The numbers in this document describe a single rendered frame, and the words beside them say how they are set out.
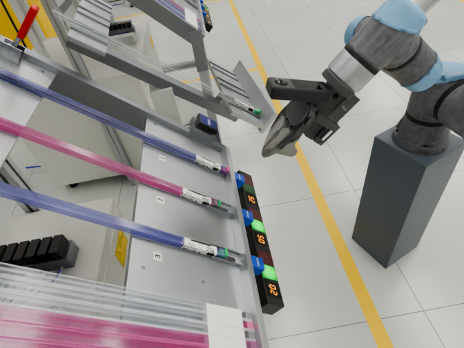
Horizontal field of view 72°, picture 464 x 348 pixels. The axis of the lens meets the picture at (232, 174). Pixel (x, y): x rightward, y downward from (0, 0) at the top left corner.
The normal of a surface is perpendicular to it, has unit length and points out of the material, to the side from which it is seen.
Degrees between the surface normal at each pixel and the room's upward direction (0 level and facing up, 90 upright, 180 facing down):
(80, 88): 90
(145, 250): 43
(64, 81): 90
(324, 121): 90
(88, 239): 0
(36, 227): 0
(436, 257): 0
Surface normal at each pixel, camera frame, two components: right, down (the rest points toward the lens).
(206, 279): 0.58, -0.64
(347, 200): -0.13, -0.72
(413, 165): -0.86, 0.43
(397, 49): 0.21, 0.75
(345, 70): -0.48, 0.21
